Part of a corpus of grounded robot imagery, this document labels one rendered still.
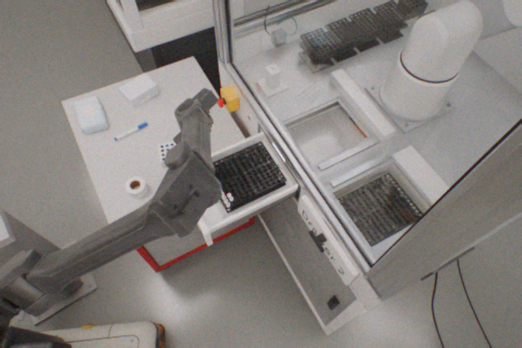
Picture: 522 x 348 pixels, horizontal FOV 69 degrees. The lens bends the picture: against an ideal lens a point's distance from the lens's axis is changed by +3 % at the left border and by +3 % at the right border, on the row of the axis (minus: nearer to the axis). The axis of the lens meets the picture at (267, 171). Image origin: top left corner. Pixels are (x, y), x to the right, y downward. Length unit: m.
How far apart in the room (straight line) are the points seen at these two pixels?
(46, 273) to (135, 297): 1.35
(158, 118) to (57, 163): 1.12
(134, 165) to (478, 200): 1.18
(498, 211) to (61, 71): 2.83
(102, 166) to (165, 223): 0.95
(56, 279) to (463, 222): 0.69
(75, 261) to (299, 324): 1.45
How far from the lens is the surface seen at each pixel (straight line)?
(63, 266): 0.75
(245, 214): 1.20
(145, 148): 1.52
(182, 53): 1.92
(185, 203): 0.61
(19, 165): 2.69
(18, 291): 0.84
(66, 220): 2.39
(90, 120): 1.61
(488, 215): 0.63
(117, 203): 1.44
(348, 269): 1.14
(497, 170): 0.58
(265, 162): 1.27
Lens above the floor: 1.99
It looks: 60 degrees down
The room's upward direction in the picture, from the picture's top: 3 degrees clockwise
